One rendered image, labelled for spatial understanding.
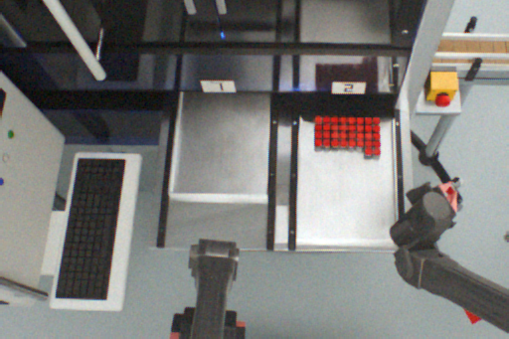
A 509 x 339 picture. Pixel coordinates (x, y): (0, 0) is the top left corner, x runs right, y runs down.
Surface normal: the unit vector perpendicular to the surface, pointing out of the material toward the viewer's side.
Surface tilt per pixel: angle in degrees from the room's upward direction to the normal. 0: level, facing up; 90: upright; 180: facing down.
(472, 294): 62
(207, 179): 0
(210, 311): 41
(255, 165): 0
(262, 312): 0
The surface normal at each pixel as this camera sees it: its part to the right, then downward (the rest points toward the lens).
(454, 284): -0.87, -0.05
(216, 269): 0.16, -0.87
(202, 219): 0.00, -0.37
